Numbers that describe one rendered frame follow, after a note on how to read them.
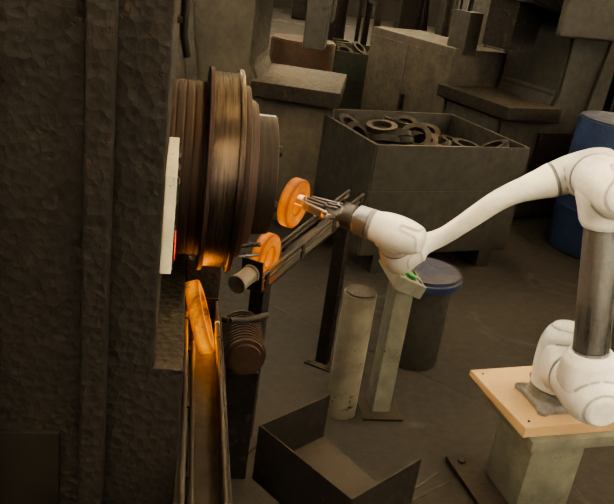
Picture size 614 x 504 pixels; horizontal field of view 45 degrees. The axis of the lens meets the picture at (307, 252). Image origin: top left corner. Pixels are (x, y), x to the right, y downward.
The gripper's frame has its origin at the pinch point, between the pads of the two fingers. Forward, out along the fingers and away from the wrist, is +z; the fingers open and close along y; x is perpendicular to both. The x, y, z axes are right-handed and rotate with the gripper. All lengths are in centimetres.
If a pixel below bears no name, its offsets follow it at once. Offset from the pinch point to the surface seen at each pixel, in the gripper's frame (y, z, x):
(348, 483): -71, -55, -29
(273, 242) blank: 1.4, 5.1, -17.2
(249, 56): 185, 126, 1
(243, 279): -16.3, 4.5, -23.7
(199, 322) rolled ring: -62, -9, -13
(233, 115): -61, -10, 37
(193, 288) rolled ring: -57, -4, -8
